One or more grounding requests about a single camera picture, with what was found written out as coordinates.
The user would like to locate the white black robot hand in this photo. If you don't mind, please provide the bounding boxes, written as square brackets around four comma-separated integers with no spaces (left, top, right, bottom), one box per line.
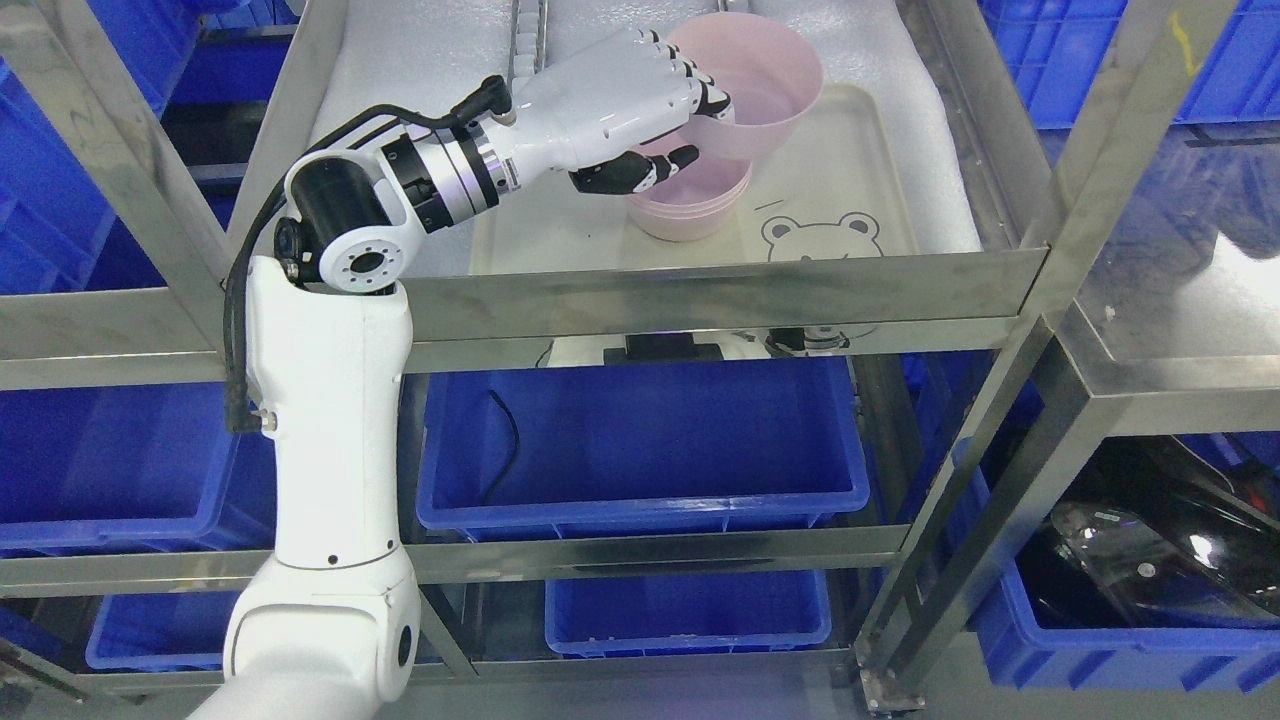
[480,28,733,195]

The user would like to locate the pink plastic bowl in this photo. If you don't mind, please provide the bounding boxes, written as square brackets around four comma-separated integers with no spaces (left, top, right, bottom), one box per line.
[666,12,826,161]

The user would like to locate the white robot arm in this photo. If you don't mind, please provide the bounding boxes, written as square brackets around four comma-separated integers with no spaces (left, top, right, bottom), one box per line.
[193,120,518,719]

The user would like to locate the blue crate middle shelf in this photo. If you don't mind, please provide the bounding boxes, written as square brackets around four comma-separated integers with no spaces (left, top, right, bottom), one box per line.
[415,357,870,542]

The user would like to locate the blue crate shelf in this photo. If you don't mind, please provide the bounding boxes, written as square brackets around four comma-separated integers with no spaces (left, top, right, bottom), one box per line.
[544,570,832,659]
[415,357,870,542]
[1,383,276,559]

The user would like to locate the steel shelf rack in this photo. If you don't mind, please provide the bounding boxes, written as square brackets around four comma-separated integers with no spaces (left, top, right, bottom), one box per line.
[3,1,1236,715]

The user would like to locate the blue crate lower shelf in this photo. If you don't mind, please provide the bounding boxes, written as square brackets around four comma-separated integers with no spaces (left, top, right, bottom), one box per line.
[544,570,832,659]

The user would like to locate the blue crate left shelf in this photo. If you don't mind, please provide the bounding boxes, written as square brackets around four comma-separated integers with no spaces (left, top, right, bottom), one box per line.
[1,383,276,559]

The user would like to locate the stacked pink bowls on tray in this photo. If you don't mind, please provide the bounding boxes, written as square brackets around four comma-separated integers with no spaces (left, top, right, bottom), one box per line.
[627,155,754,243]

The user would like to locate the cream bear tray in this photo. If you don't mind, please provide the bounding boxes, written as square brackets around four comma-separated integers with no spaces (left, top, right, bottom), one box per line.
[468,85,919,275]

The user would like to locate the steel work table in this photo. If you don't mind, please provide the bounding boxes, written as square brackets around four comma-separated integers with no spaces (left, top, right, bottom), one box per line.
[1057,120,1279,436]

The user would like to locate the black motorcycle helmet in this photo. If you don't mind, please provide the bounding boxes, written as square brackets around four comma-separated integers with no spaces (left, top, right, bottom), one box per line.
[1018,433,1277,630]

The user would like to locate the blue crate holding helmet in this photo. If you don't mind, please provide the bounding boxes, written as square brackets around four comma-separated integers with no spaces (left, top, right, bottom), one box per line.
[940,439,1280,696]

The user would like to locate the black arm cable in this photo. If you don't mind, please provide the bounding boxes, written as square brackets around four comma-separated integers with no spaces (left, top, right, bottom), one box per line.
[221,74,511,434]

